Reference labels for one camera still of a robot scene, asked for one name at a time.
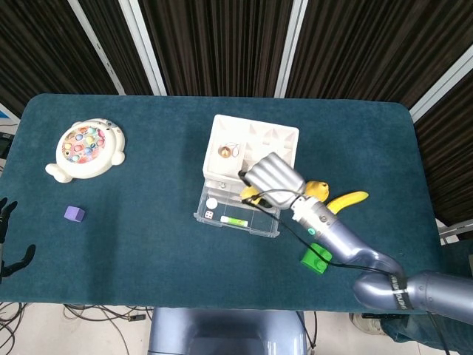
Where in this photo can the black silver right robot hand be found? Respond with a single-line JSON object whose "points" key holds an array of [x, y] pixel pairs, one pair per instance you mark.
{"points": [[275, 177]]}

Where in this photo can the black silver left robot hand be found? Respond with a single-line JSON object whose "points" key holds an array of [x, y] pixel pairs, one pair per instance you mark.
{"points": [[1, 222]]}

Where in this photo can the small yellow block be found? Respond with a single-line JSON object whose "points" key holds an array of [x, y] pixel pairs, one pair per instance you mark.
{"points": [[248, 193]]}

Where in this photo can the clear plastic drawer with dividers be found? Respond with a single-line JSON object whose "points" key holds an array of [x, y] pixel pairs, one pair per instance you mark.
{"points": [[258, 222]]}

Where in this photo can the blue grey right robot arm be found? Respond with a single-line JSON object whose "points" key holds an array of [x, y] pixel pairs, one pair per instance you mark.
{"points": [[347, 247]]}

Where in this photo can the white plastic drawer cabinet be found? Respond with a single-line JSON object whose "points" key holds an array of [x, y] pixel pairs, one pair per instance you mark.
{"points": [[229, 129]]}

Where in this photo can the yellow toy pear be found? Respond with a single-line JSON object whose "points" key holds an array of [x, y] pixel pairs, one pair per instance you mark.
{"points": [[318, 189]]}

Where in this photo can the small brass bell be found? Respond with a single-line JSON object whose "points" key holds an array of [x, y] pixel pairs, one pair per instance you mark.
{"points": [[224, 151]]}

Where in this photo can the green white glue stick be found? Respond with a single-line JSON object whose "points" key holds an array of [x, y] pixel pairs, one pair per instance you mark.
{"points": [[233, 220]]}

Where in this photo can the white round disc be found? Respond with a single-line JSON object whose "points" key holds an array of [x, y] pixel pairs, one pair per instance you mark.
{"points": [[212, 204]]}

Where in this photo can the purple cube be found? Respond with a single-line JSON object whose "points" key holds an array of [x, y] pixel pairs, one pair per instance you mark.
{"points": [[74, 214]]}

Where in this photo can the white die with black dots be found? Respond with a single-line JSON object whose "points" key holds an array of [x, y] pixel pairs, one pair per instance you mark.
{"points": [[208, 214]]}

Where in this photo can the yellow toy banana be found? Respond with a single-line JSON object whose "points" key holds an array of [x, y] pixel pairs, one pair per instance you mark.
{"points": [[349, 199]]}

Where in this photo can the green building brick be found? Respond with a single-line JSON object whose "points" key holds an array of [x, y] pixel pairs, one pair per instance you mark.
{"points": [[312, 260]]}

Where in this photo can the white fishing game toy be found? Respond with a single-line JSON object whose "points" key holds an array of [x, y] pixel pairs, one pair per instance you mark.
{"points": [[85, 151]]}

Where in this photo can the teal velvet tablecloth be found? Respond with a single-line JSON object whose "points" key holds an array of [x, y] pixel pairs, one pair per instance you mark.
{"points": [[148, 251]]}

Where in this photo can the dark brown pleated curtain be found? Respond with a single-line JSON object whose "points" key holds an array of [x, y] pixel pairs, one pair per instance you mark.
{"points": [[221, 37]]}

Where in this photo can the blue grey robot torso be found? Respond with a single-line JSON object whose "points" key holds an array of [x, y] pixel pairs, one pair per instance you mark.
{"points": [[225, 333]]}

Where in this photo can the black power adapter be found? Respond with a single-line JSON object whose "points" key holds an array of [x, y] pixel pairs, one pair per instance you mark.
{"points": [[136, 317]]}

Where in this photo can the white shoe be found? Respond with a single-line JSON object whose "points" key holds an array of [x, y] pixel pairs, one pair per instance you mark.
{"points": [[369, 325]]}

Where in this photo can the white metal frame post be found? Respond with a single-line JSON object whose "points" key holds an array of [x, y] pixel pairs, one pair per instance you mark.
{"points": [[290, 48], [439, 87], [98, 47], [144, 47]]}

